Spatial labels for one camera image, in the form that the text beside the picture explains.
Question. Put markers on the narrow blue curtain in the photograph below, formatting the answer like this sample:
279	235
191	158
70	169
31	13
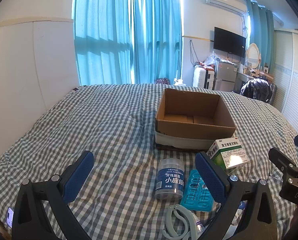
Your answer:
156	30

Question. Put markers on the white suitcase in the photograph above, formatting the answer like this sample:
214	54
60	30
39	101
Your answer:
198	77

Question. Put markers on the smartphone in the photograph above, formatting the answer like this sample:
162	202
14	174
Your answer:
10	216

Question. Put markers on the wide blue curtain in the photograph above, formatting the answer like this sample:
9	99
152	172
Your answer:
101	30

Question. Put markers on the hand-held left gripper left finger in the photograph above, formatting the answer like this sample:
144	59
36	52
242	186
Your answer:
81	175

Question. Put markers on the white louvred wardrobe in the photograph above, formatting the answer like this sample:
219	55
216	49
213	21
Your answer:
291	80

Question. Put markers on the small clear dropper bottle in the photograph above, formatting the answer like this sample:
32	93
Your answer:
198	226

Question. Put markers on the oval white mirror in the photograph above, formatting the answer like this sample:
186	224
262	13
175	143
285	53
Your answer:
253	55

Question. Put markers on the brown cardboard box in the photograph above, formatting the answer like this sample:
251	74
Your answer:
196	132

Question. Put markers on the grey chair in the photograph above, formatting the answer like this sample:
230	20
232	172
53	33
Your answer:
273	93

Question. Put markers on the dark patterned bag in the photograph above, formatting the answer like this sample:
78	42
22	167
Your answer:
162	81

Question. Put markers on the white air conditioner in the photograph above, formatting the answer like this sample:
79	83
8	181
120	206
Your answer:
223	1

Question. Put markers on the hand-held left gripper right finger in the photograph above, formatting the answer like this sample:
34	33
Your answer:
211	177

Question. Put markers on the green white medicine box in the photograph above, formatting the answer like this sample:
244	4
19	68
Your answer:
228	152

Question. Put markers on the clear jar with blue label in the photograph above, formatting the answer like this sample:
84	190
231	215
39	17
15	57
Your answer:
170	180

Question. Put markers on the clear plastic bag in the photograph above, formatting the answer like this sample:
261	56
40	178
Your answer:
210	58

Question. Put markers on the black puffer jacket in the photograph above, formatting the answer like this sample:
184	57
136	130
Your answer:
256	88

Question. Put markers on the black wall television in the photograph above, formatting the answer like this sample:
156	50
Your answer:
228	42

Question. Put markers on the teal blister pack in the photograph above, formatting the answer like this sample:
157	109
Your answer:
193	192

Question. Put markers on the blue curtain beside wardrobe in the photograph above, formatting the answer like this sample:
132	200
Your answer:
261	30

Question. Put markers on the silver small fridge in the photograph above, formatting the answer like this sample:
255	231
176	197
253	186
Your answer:
225	75

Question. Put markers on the grey checked bedsheet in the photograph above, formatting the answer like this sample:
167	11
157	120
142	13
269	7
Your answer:
101	120

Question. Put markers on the white dressing table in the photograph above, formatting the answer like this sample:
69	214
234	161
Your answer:
242	77

